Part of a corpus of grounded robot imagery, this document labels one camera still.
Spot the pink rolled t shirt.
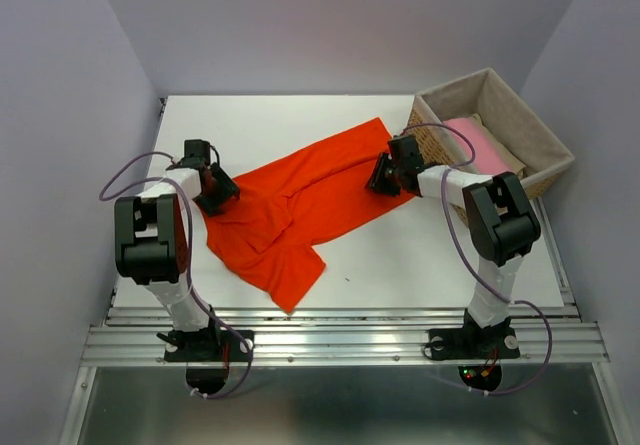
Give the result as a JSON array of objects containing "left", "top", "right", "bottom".
[{"left": 444, "top": 117, "right": 513, "bottom": 175}]

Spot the beige rolled t shirt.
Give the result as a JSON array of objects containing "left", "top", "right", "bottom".
[{"left": 471, "top": 113, "right": 526, "bottom": 179}]

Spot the wicker basket with liner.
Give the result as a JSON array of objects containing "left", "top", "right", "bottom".
[{"left": 407, "top": 68, "right": 575, "bottom": 200}]

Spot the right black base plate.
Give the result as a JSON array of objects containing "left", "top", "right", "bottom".
[{"left": 423, "top": 328, "right": 521, "bottom": 362}]

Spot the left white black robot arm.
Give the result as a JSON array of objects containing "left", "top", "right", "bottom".
[{"left": 99, "top": 139, "right": 240, "bottom": 362}]

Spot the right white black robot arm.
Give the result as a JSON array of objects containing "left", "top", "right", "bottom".
[{"left": 367, "top": 135, "right": 541, "bottom": 355}]

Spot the aluminium mounting rail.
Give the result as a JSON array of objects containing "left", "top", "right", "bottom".
[{"left": 81, "top": 306, "right": 609, "bottom": 367}]

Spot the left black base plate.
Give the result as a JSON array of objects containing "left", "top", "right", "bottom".
[{"left": 156, "top": 329, "right": 251, "bottom": 363}]

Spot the orange t shirt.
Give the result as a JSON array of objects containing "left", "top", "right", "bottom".
[{"left": 204, "top": 118, "right": 412, "bottom": 313}]

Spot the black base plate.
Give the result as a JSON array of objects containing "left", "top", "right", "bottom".
[
  {"left": 156, "top": 329, "right": 251, "bottom": 363},
  {"left": 423, "top": 328, "right": 521, "bottom": 362}
]

